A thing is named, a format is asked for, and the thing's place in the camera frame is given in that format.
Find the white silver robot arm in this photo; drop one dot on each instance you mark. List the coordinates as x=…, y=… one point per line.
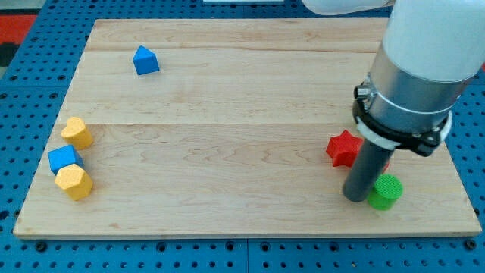
x=430, y=51

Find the wooden board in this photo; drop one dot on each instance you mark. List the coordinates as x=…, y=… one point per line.
x=228, y=139

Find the green cylinder block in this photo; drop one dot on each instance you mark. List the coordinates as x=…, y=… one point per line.
x=386, y=191

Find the red star block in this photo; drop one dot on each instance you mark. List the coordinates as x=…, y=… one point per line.
x=343, y=149

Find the yellow heart block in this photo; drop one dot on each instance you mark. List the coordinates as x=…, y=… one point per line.
x=77, y=133

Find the yellow pentagon block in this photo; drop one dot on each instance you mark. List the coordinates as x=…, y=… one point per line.
x=74, y=181

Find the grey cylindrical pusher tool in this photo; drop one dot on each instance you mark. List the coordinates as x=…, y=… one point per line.
x=368, y=166

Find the blue cube block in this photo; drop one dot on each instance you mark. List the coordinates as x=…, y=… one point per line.
x=64, y=156

